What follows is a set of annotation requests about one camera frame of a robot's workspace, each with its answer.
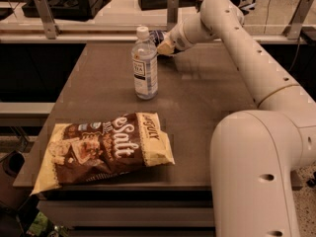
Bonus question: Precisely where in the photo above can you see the metal bracket right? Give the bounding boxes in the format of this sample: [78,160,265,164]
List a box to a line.
[282,0,314,40]

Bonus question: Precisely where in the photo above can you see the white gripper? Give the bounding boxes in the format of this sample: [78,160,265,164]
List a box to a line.
[157,21,194,56]

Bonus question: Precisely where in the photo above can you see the glass barrier panel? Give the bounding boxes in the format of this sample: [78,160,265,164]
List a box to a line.
[0,0,316,37]

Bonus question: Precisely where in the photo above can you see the metal bracket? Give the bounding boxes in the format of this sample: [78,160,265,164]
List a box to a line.
[282,0,314,40]
[167,0,179,31]
[34,0,59,40]

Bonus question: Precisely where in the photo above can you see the blue chip bag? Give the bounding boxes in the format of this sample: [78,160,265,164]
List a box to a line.
[149,30,166,47]

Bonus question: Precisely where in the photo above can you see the grey table with drawers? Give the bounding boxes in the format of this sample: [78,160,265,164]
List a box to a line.
[13,42,303,237]

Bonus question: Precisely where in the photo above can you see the black tray box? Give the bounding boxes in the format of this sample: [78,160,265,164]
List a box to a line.
[22,0,112,22]

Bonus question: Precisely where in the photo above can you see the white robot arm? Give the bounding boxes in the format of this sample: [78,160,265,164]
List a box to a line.
[158,0,316,237]

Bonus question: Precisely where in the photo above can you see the metal bracket left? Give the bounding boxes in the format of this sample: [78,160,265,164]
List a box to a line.
[34,0,59,40]

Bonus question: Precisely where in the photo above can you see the clear plastic water bottle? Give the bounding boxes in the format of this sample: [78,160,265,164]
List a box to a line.
[131,27,158,100]

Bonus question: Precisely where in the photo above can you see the metal bracket middle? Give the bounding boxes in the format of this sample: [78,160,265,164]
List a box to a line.
[167,0,179,31]

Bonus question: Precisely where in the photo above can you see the brown yellow chip bag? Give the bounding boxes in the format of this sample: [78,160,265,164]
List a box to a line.
[33,113,174,195]

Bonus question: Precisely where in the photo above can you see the dark bin at left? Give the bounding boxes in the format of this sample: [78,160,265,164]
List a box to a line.
[0,151,30,211]

